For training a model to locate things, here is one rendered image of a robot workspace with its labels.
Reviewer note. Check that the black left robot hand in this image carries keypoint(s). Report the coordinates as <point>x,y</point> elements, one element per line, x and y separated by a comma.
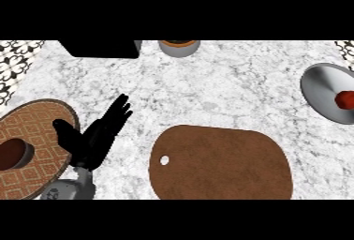
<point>95,140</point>

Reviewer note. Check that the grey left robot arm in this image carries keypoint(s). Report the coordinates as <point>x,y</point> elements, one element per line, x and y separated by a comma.
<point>71,187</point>

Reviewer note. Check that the brown wooden cutting board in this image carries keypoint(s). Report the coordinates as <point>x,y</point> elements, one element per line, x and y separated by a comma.
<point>222,162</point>

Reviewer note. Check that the grey metal pan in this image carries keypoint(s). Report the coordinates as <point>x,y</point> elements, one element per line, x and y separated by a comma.
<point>325,92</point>

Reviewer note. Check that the red bell pepper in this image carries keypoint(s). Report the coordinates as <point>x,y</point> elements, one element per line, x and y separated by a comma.
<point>346,100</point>

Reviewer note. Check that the round brown patterned placemat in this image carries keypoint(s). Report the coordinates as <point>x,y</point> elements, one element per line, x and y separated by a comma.
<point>34,137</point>

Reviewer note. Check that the dark brown bowl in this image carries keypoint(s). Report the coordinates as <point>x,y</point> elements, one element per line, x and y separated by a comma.
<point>14,153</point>

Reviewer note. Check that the black appliance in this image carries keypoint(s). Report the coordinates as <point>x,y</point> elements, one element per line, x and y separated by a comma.
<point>104,48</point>

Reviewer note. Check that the grey pot with orange rim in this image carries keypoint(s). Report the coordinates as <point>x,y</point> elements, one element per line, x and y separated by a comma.
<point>179,48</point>

